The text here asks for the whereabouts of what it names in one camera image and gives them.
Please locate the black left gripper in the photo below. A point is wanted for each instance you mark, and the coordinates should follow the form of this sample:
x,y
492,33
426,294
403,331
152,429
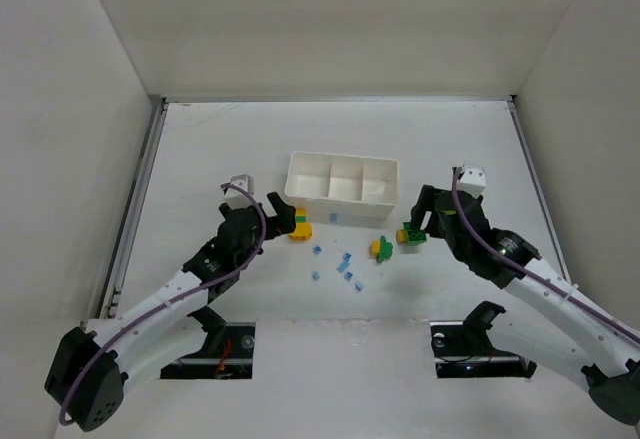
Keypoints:
x,y
257,220

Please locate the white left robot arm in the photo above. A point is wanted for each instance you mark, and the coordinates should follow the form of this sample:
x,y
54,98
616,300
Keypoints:
x,y
94,369

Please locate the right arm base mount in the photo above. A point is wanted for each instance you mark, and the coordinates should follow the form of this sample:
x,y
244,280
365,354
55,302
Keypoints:
x,y
463,350

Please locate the green lego brick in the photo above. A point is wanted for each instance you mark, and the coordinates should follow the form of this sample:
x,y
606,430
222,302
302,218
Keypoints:
x,y
410,237

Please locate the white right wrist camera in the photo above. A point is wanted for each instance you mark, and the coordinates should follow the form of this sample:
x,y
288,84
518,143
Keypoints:
x,y
471,179

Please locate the yellow green lego cluster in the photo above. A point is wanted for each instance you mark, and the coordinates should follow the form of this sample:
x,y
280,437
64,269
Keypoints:
x,y
381,249

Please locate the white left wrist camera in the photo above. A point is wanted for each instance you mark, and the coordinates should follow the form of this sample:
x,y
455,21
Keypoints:
x,y
237,189

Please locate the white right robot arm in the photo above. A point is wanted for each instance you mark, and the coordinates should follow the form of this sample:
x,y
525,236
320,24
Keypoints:
x,y
590,348

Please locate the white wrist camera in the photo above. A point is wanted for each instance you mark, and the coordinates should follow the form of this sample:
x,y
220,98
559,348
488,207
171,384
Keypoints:
x,y
471,179
237,189

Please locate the small blue lego pair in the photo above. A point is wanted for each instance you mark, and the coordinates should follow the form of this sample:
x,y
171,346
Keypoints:
x,y
344,265

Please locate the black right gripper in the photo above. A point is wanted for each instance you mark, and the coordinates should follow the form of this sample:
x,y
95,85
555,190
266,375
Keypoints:
x,y
435,214

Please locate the yellow rounded lego brick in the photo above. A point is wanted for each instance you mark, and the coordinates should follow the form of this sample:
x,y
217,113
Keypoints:
x,y
302,233

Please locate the white three-compartment container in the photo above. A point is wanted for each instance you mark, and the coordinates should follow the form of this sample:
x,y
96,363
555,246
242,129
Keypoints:
x,y
350,185

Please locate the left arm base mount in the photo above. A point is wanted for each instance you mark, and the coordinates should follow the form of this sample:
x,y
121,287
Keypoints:
x,y
226,352

